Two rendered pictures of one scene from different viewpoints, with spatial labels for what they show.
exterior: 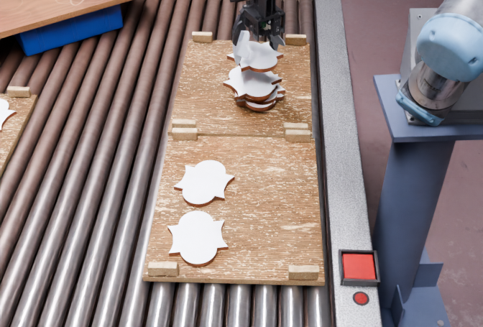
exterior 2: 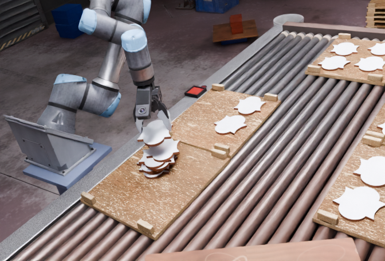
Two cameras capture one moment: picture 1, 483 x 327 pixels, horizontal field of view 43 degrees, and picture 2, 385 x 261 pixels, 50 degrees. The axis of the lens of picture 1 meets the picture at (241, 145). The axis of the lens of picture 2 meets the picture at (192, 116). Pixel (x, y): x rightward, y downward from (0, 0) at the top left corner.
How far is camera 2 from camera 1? 2.27 m
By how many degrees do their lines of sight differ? 98
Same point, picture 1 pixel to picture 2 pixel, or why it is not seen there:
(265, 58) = (153, 126)
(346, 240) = (189, 101)
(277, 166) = (188, 125)
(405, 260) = not seen: hidden behind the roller
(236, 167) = (208, 130)
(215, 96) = (183, 173)
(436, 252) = not seen: outside the picture
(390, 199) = not seen: hidden behind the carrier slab
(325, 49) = (73, 198)
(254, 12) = (154, 91)
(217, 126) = (199, 153)
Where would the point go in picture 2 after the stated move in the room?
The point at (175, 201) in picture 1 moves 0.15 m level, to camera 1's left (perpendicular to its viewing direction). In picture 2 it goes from (250, 122) to (286, 129)
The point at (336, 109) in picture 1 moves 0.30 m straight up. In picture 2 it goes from (124, 153) to (103, 86)
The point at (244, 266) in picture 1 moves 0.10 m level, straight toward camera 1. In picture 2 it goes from (237, 96) to (247, 85)
